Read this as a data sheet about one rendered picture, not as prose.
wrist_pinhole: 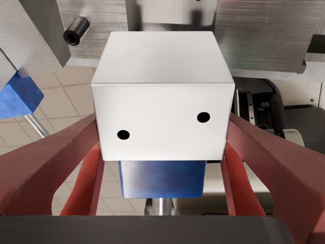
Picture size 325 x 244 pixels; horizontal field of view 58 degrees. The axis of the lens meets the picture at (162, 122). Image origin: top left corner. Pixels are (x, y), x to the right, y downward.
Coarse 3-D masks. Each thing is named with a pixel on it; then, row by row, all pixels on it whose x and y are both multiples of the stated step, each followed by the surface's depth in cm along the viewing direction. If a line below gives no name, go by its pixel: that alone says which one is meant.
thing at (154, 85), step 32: (128, 32) 14; (160, 32) 14; (192, 32) 14; (128, 64) 11; (160, 64) 11; (192, 64) 11; (224, 64) 11; (96, 96) 10; (128, 96) 10; (160, 96) 10; (192, 96) 10; (224, 96) 10; (128, 128) 11; (160, 128) 11; (192, 128) 11; (224, 128) 11; (128, 160) 12; (160, 160) 14; (192, 160) 14; (128, 192) 15; (160, 192) 15; (192, 192) 15
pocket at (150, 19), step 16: (128, 0) 18; (144, 0) 19; (160, 0) 19; (176, 0) 19; (192, 0) 19; (208, 0) 19; (128, 16) 18; (144, 16) 20; (160, 16) 20; (176, 16) 20; (192, 16) 20; (208, 16) 20
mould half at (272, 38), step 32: (64, 0) 17; (96, 0) 17; (224, 0) 16; (256, 0) 16; (288, 0) 16; (320, 0) 15; (96, 32) 19; (224, 32) 17; (256, 32) 17; (288, 32) 17; (256, 64) 19; (288, 64) 18
